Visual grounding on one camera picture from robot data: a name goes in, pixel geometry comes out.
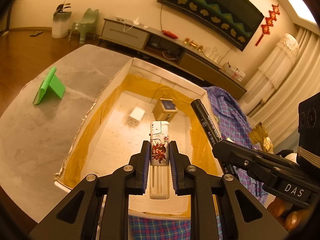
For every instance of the grey tv cabinet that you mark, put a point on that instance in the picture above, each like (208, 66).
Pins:
(173, 55)

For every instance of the black marker pen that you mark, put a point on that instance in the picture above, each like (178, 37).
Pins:
(211, 132)

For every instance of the clear glasses set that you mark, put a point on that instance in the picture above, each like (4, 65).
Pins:
(212, 53)

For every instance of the blue plaid shirt cloth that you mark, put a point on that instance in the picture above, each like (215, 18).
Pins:
(233, 125)

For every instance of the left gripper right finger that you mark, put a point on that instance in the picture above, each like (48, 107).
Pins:
(178, 164)

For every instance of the white charger plug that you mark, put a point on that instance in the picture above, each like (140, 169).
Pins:
(135, 116)

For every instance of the red tray on cabinet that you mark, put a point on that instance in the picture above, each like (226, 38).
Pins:
(169, 34)

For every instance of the person right hand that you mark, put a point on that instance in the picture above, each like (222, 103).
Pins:
(289, 220)

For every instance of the red chinese knot ornament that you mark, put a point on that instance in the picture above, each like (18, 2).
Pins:
(272, 17)

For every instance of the gold foil bag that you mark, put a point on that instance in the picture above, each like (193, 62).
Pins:
(259, 136)

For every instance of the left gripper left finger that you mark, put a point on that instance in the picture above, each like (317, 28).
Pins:
(140, 162)

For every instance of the wall television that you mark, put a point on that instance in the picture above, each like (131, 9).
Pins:
(235, 20)

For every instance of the white trash bin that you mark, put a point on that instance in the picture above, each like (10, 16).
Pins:
(61, 20)

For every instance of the gold square tin box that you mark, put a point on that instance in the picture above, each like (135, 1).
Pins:
(164, 110)

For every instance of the white printed lighter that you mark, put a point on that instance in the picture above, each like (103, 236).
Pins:
(159, 160)

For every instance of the white floor air conditioner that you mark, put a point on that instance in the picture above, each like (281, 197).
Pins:
(271, 73)

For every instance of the green phone stand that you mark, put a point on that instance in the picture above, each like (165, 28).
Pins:
(51, 81)

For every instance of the white storage box on cabinet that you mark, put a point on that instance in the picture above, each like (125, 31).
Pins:
(234, 72)

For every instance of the green plastic chair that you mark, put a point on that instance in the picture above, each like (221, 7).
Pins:
(88, 24)

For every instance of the white foam box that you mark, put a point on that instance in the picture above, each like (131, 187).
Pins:
(105, 142)

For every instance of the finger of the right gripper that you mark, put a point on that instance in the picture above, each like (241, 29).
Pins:
(272, 159)
(246, 159)

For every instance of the beige curtain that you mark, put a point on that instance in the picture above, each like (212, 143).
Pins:
(280, 114)

